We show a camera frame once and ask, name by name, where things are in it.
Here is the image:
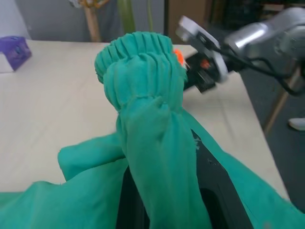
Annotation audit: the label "light wooden slanted leg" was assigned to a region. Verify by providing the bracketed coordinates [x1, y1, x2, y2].
[263, 68, 301, 134]

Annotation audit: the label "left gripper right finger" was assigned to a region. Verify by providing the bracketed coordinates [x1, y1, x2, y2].
[190, 128, 254, 229]

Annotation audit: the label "narrow pale green leaf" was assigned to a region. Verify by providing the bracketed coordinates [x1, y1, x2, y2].
[146, 0, 153, 31]

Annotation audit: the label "brown cardboard panel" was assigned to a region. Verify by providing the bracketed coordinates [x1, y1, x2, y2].
[167, 0, 208, 45]

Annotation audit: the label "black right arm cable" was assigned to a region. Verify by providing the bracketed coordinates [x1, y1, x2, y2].
[209, 45, 305, 97]

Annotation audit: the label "white shoe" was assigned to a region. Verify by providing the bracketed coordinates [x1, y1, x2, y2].
[287, 117, 305, 132]

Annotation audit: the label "broad pale green leaf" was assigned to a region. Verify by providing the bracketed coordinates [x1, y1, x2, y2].
[116, 0, 136, 33]

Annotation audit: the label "green shorts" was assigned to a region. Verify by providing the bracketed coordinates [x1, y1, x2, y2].
[0, 31, 305, 229]

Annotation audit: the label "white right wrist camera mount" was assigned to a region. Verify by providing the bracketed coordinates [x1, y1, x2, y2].
[175, 15, 230, 84]

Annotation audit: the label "purple tissue box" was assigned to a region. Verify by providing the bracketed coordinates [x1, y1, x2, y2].
[0, 35, 32, 73]

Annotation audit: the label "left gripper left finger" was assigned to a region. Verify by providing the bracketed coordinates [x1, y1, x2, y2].
[116, 164, 151, 229]

